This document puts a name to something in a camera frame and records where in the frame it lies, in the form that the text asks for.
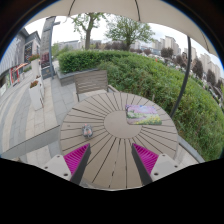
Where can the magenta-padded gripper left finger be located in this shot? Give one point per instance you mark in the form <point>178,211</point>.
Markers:
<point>76,159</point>

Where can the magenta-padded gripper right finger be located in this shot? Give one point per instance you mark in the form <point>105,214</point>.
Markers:
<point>146,159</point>

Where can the flower print mouse pad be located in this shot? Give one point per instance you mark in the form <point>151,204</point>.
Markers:
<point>142,115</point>

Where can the grey concrete ledge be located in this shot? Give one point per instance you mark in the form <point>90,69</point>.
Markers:
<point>30,142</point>

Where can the brown slatted chair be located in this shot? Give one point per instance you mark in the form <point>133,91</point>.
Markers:
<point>90,81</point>

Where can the green hedge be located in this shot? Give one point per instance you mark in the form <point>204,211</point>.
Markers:
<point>156,80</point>

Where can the grey stone hedge border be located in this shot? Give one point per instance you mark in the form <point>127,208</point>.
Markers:
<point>68,78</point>

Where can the dark curved parasol pole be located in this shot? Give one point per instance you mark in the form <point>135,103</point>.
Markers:
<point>185,78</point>

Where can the tall white planter with flowers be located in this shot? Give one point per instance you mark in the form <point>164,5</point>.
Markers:
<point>34,66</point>

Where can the distant apartment buildings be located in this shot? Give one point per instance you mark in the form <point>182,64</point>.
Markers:
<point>170,43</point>

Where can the grey sign pillar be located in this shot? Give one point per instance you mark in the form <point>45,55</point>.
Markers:
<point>46,43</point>

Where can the grey shopfront building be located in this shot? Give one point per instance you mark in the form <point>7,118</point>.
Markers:
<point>15,53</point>

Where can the thin-trunk tree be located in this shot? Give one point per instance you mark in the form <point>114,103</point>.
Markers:
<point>88,33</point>

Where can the round leafy tree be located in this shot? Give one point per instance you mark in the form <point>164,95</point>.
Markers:
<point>128,30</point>

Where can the beige parasol canopy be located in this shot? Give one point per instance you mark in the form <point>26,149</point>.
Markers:
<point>100,5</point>

